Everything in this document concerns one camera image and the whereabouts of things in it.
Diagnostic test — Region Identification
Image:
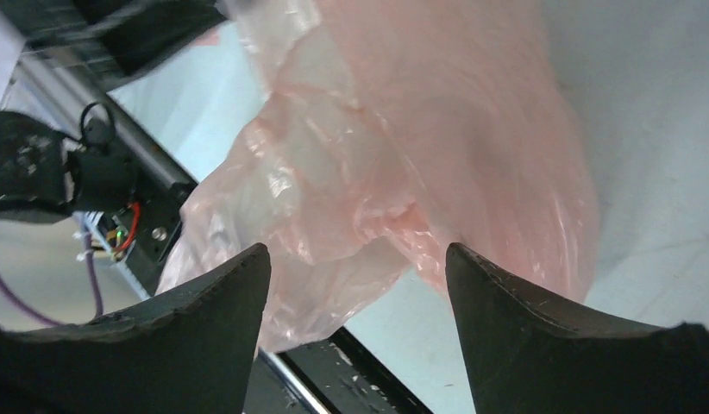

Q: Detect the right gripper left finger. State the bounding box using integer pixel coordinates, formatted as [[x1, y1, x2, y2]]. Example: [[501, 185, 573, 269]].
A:
[[0, 243, 271, 413]]

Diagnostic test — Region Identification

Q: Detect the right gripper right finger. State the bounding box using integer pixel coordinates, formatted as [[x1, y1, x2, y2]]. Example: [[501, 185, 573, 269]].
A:
[[445, 243, 709, 413]]

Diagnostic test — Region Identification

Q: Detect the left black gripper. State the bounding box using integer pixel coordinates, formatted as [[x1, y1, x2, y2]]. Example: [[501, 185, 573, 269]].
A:
[[0, 0, 225, 89]]

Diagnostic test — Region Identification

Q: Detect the pink plastic trash bag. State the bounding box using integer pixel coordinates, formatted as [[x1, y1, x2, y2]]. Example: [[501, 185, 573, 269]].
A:
[[158, 1, 599, 352]]

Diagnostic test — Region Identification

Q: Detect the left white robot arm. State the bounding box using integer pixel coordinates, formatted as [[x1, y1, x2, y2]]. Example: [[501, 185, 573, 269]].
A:
[[0, 1, 224, 223]]

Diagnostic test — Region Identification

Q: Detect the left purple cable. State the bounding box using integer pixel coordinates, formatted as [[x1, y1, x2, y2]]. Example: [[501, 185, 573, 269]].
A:
[[0, 234, 105, 328]]

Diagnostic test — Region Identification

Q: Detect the black front mounting rail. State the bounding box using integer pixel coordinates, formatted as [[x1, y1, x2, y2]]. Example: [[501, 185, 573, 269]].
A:
[[79, 188, 436, 414]]

